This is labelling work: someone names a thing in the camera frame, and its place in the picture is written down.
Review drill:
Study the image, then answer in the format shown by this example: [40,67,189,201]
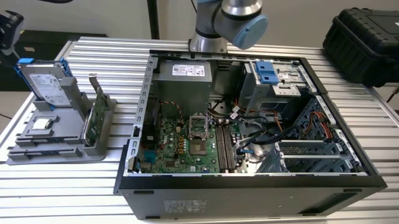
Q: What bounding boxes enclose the metal socket cover frame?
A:
[188,112,209,138]

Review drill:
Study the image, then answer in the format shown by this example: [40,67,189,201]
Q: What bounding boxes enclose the black cable bundle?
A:
[245,116,300,145]

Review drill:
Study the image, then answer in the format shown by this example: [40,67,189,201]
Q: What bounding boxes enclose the orange red wire bundle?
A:
[304,111,336,143]

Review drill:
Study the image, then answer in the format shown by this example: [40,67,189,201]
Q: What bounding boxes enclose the thin orange cable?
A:
[273,111,284,132]

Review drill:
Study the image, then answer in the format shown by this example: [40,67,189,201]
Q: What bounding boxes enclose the black open PC case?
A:
[112,49,389,221]

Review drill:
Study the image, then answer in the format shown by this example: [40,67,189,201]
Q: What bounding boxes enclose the low black cabinet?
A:
[0,65,18,92]

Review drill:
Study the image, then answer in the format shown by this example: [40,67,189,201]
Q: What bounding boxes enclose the grey parts rack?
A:
[5,77,117,166]

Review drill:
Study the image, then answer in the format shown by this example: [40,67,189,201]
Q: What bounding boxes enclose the blue plastic drive latch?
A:
[253,61,278,84]

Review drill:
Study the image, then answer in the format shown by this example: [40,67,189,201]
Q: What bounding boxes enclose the grey wires white plugs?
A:
[206,102,249,123]

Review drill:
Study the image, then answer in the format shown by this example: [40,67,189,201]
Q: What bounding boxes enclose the grey power supply unit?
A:
[153,59,213,117]

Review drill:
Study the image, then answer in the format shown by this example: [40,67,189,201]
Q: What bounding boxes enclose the green motherboard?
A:
[138,116,249,175]

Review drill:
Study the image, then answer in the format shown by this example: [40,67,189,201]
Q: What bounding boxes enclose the silver CPU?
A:
[33,118,52,130]

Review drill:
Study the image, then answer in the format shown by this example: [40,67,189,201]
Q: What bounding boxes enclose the black hard equipment case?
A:
[321,7,399,88]

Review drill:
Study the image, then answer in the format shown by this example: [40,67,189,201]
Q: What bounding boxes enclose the red yellow fan wire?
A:
[158,101,185,124]

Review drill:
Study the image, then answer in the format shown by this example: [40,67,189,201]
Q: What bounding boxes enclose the hard disk in blue carrier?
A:
[11,57,74,110]

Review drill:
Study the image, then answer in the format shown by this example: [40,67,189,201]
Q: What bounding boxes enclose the black cabinet yellow label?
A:
[18,29,106,63]

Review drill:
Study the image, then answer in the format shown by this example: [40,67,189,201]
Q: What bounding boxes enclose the black case fan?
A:
[141,92,161,151]

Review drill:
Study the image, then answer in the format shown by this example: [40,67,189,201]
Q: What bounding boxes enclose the green graphics card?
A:
[80,73,109,147]

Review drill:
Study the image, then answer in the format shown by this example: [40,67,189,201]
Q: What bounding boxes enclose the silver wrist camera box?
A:
[0,10,25,51]

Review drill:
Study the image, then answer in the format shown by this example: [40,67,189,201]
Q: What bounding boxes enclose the grey metal slot cover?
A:
[274,140,341,156]
[280,154,350,173]

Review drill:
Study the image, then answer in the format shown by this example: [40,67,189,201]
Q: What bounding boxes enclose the CPU socket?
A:
[188,137,208,157]

